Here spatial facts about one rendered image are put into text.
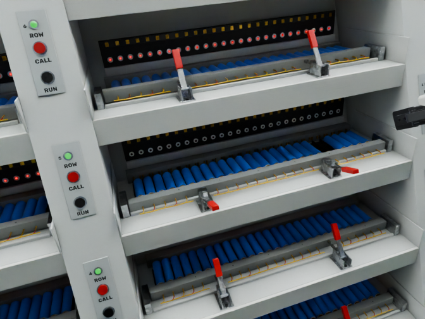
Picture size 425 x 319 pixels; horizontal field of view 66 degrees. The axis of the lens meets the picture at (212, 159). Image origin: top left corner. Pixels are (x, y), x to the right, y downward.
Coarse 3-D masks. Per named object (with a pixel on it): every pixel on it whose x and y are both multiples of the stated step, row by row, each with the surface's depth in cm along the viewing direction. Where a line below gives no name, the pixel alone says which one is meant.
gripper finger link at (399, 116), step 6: (408, 108) 52; (396, 114) 54; (402, 114) 53; (396, 120) 54; (402, 120) 52; (420, 120) 48; (396, 126) 55; (402, 126) 53; (408, 126) 52; (414, 126) 51
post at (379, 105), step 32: (352, 0) 76; (384, 0) 67; (416, 0) 64; (384, 32) 69; (416, 32) 65; (416, 64) 66; (352, 96) 83; (384, 96) 73; (416, 96) 67; (352, 128) 85; (416, 128) 68; (416, 160) 69; (384, 192) 79; (416, 192) 70; (416, 224) 72; (416, 288) 76
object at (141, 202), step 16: (368, 144) 72; (384, 144) 72; (304, 160) 68; (320, 160) 69; (336, 160) 69; (352, 160) 69; (224, 176) 65; (240, 176) 65; (256, 176) 66; (272, 176) 67; (160, 192) 62; (176, 192) 62; (192, 192) 63; (224, 192) 63; (144, 208) 61; (160, 208) 60
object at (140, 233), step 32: (288, 128) 79; (384, 128) 74; (160, 160) 73; (384, 160) 70; (128, 192) 67; (256, 192) 63; (288, 192) 63; (320, 192) 65; (352, 192) 68; (128, 224) 58; (160, 224) 58; (192, 224) 59; (224, 224) 61
